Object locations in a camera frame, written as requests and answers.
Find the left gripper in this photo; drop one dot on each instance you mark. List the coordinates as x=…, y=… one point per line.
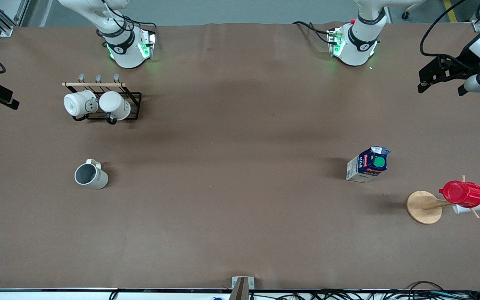
x=464, y=61

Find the blue and white milk carton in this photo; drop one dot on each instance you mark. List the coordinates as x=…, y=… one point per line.
x=367, y=166

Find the beige mug with grey inside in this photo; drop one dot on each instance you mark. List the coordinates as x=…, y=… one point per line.
x=92, y=175

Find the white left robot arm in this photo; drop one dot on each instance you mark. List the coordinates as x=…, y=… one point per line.
x=354, y=52

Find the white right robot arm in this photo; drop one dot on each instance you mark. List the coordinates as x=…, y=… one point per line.
x=125, y=54

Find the small white cup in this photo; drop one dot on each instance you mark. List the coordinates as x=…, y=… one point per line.
x=461, y=209

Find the white mug with round print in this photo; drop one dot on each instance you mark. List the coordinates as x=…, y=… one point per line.
x=75, y=104

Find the red mug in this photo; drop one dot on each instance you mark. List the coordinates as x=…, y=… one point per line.
x=461, y=193

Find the wooden mug tree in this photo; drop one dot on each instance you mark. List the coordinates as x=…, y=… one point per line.
x=423, y=207

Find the brown table cover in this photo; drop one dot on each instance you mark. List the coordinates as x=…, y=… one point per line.
x=240, y=104

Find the metal table edge bracket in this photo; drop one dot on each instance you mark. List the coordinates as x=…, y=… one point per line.
x=242, y=287

